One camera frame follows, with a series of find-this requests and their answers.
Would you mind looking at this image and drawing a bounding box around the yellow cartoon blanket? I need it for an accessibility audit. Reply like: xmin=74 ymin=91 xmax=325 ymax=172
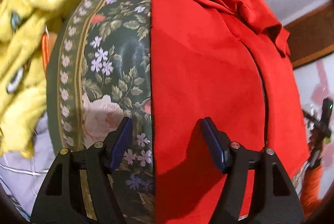
xmin=1 ymin=0 xmax=80 ymax=158

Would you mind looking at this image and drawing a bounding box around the red zip jacket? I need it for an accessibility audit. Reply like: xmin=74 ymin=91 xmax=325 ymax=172
xmin=151 ymin=0 xmax=309 ymax=223

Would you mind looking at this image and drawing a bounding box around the dark floral bedspread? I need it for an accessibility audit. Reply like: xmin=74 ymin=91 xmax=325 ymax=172
xmin=47 ymin=0 xmax=156 ymax=223

